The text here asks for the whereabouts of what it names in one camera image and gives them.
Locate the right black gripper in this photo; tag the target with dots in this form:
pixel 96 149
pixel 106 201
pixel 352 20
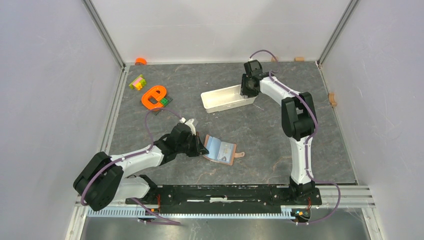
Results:
pixel 244 91

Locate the brown leather card holder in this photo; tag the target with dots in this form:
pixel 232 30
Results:
pixel 212 145

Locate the curved wooden piece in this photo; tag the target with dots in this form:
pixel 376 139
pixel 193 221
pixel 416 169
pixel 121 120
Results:
pixel 332 99

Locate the white plastic tray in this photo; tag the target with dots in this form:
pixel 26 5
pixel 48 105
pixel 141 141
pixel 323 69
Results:
pixel 225 99

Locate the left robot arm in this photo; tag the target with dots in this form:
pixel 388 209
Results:
pixel 107 178

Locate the small wooden block right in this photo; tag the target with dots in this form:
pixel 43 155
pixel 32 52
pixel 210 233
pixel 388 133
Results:
pixel 299 59

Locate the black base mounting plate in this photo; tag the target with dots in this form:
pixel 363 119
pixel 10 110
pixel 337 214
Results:
pixel 225 199

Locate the orange round cap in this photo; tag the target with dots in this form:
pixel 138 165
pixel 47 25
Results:
pixel 140 61

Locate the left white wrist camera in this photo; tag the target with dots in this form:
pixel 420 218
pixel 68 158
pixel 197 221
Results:
pixel 191 123

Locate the green brick on dark plate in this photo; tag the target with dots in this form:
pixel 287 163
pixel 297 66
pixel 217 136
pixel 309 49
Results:
pixel 164 102

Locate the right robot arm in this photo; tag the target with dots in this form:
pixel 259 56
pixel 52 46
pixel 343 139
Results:
pixel 298 121

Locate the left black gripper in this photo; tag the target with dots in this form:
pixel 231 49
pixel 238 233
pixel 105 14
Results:
pixel 199 149

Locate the colourful toy brick stack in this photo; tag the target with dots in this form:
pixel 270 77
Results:
pixel 138 83

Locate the orange letter-shaped plastic piece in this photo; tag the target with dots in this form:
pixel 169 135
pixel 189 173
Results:
pixel 152 96

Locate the white VIP card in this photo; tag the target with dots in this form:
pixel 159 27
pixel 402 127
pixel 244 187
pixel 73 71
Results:
pixel 225 152

